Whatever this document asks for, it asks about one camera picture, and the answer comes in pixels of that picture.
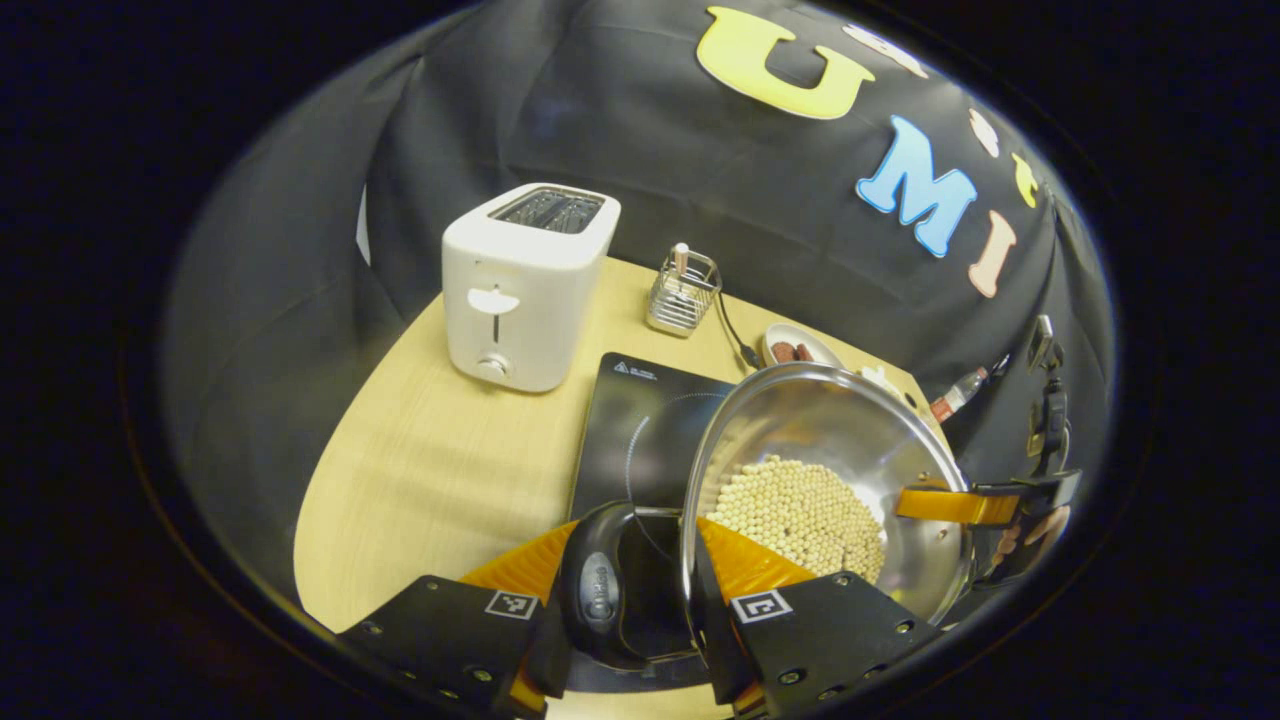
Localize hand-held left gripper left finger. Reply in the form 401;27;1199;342
340;520;577;717

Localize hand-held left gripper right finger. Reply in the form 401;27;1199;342
695;517;941;717

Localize pile of soybeans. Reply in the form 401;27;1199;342
706;455;887;584

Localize stainless steel pot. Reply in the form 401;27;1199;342
555;362;976;671

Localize black induction cooktop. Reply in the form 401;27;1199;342
567;352;743;693

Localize clear plastic water bottle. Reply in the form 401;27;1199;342
930;366;991;423

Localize round white plate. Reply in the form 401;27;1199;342
762;323;846;369

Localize white toaster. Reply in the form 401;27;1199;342
442;182;622;394

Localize black power cable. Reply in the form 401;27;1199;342
714;293;761;372

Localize small wire basket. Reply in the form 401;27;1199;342
646;248;723;338

